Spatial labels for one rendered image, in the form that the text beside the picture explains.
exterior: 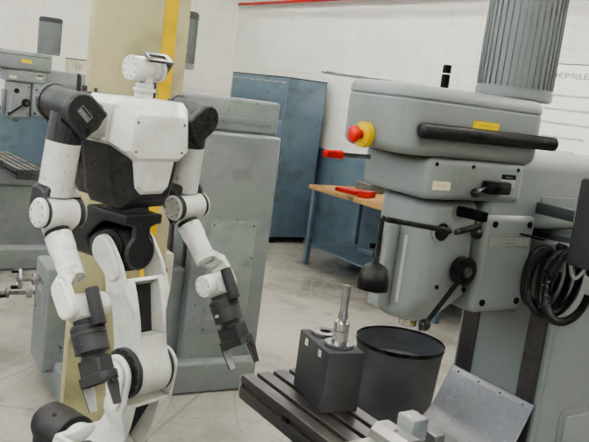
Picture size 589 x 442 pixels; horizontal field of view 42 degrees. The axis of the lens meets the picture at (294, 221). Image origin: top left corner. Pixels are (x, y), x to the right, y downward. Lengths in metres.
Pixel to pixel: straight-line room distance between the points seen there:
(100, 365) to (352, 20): 7.81
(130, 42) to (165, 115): 1.25
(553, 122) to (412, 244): 5.28
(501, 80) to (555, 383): 0.84
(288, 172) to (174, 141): 7.13
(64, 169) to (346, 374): 1.00
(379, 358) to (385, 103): 2.33
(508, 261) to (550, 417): 0.48
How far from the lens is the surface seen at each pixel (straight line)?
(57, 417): 2.59
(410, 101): 1.74
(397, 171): 1.87
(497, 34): 2.08
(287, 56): 10.49
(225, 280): 2.30
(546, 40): 2.07
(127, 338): 2.21
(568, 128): 6.99
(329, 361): 2.28
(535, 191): 2.10
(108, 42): 3.32
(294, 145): 9.26
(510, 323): 2.29
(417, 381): 3.99
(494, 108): 1.91
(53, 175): 2.06
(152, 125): 2.10
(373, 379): 3.99
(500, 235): 2.01
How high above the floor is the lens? 1.84
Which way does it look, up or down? 9 degrees down
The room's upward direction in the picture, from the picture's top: 7 degrees clockwise
